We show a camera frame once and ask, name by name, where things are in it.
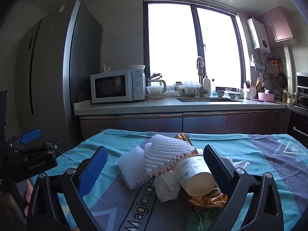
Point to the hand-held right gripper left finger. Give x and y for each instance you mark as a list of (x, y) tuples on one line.
[(92, 173)]

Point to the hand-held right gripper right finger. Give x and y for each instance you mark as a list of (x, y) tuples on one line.
[(216, 166)]

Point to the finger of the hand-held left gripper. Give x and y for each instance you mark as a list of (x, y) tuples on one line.
[(30, 136), (54, 140)]

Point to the dotted white paper cup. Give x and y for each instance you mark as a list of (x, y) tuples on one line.
[(192, 170)]

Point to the gold foil wrapper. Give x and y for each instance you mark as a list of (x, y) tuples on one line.
[(209, 199)]

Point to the small white foam fruit net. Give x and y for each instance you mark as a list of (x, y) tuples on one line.
[(131, 166)]

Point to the white tissue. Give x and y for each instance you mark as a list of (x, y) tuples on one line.
[(240, 165), (167, 185)]

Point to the large white foam fruit net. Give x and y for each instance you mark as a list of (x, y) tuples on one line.
[(166, 149)]

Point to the green plastic wrapper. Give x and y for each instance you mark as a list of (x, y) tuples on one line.
[(204, 219)]

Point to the person's left hand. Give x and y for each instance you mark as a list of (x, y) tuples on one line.
[(28, 192)]

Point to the flat crumpled white tissue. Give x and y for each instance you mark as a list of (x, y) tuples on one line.
[(240, 165)]

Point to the teal printed tablecloth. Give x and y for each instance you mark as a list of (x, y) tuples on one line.
[(252, 149)]

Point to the brown base cabinets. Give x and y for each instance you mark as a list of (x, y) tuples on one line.
[(204, 122)]

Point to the kitchen sink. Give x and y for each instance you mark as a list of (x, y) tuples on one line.
[(209, 99)]

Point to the grey refrigerator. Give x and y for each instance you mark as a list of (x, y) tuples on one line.
[(53, 65)]

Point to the jar with plastic bag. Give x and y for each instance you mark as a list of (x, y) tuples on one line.
[(191, 90)]

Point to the white soap bottle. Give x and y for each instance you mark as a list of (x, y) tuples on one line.
[(207, 86)]

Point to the white microwave oven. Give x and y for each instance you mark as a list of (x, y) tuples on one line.
[(113, 86)]

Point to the white utensil holder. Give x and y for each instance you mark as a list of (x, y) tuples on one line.
[(251, 92)]

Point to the white kitchen counter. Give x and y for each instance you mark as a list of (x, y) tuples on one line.
[(144, 107)]

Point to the pink basin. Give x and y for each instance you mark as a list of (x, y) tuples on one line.
[(266, 97)]

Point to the kitchen faucet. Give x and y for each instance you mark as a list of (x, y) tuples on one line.
[(201, 81)]

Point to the black built-in oven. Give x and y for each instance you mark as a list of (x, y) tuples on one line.
[(298, 125)]

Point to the glass kettle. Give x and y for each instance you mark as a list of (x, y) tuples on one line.
[(155, 90)]

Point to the hanging frying pan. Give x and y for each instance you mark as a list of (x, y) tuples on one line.
[(282, 79)]

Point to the white bowl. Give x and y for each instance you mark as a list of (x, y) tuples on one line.
[(137, 67)]

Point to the kitchen window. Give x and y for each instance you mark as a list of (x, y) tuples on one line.
[(168, 41)]

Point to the white water heater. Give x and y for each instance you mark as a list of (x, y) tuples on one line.
[(258, 36)]

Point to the pink wall cabinet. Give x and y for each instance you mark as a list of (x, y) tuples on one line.
[(276, 26)]

